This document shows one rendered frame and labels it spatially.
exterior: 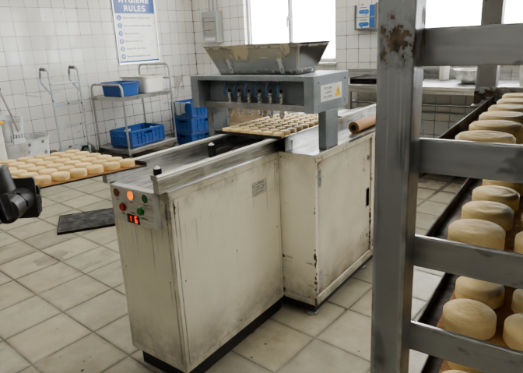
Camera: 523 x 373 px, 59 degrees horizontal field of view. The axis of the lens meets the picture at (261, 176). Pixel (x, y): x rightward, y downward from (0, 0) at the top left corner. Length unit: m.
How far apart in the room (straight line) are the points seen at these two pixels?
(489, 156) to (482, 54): 0.08
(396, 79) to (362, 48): 5.12
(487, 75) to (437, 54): 0.42
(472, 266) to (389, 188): 0.10
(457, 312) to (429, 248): 0.10
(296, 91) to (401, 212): 1.77
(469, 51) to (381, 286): 0.21
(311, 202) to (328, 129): 0.34
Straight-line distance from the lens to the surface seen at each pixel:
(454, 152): 0.42
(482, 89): 0.83
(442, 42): 0.41
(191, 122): 6.19
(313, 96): 2.02
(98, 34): 6.29
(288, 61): 2.14
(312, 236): 2.20
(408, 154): 0.40
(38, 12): 5.97
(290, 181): 2.17
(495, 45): 0.40
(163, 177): 1.65
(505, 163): 0.41
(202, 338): 2.01
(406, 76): 0.39
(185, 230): 1.76
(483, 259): 0.44
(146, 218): 1.74
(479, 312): 0.53
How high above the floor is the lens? 1.33
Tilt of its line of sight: 16 degrees down
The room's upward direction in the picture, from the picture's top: 3 degrees counter-clockwise
